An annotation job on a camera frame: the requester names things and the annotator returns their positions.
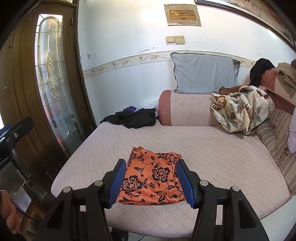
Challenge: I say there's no orange black floral blouse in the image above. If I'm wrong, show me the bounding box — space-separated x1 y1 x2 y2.
117 146 185 205

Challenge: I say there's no black clothes pile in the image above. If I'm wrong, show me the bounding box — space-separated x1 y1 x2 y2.
100 108 156 128

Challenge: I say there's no person's left hand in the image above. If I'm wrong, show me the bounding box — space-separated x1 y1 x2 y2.
1 190 21 235

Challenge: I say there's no pink quilted mattress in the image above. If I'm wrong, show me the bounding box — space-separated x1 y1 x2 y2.
51 121 292 239

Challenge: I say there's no brown door with stained glass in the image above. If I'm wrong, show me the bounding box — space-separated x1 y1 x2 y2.
1 1 96 190

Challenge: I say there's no purple cloth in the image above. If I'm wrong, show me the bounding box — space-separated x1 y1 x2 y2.
125 106 137 112

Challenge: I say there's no pink quilted sofa armrest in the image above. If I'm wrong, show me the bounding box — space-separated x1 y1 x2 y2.
158 90 218 126

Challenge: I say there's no striped sofa cushion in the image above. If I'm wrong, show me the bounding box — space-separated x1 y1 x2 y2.
256 108 295 194

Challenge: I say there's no floral cream blanket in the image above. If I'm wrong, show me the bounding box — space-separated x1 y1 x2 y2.
211 85 275 136

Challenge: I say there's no grey pillow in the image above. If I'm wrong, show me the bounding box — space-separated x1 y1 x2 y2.
170 52 240 94

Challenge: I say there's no black garment on sofa back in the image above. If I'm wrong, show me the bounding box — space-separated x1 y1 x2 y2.
249 58 275 87

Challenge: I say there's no beige towel on sofa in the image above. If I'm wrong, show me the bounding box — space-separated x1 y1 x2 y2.
274 62 295 98

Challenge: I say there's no large framed picture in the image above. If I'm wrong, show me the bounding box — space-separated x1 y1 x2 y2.
195 1 295 49

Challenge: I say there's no beige wall switch panel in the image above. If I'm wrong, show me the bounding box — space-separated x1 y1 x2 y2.
166 36 185 45

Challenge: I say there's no framed wall notice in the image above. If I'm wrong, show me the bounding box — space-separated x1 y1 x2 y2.
164 4 201 26

